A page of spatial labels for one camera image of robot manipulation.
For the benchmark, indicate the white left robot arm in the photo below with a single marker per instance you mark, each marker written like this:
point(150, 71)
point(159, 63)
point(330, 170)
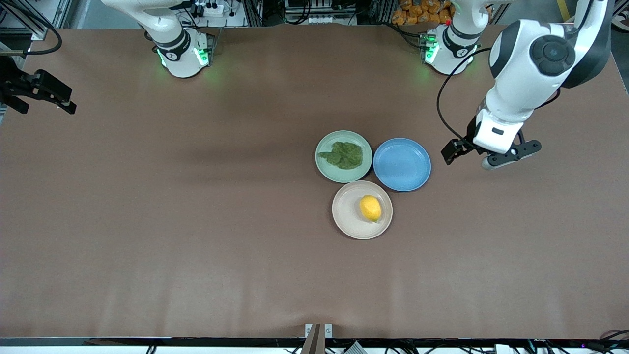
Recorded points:
point(521, 73)

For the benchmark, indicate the yellow lemon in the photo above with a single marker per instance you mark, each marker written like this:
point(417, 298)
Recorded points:
point(370, 208)

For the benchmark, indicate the white power strip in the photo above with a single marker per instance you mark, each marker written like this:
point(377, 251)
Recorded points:
point(210, 9)

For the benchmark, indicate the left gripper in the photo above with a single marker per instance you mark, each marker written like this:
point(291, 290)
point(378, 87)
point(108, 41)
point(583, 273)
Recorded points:
point(461, 145)

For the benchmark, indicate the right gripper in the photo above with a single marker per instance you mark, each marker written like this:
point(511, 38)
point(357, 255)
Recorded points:
point(19, 84)

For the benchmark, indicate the aluminium frame profile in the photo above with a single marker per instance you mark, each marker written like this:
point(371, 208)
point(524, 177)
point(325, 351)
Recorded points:
point(34, 17)

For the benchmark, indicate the metal table edge bracket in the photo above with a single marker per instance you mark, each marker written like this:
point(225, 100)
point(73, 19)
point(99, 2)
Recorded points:
point(327, 330)

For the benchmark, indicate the beige plate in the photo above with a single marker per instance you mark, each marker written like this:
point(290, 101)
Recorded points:
point(346, 211)

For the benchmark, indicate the pale green plate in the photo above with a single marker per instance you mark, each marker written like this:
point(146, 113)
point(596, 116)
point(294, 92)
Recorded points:
point(327, 172)

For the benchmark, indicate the green lettuce leaf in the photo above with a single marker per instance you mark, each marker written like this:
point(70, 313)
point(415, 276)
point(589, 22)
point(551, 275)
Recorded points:
point(346, 155)

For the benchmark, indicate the blue plate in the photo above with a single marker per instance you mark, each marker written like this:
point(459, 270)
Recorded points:
point(402, 164)

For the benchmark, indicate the bag of orange fruit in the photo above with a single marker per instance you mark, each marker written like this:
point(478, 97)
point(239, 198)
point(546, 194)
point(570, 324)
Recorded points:
point(422, 12)

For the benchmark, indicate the brown wooden slat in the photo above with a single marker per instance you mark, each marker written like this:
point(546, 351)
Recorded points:
point(312, 341)

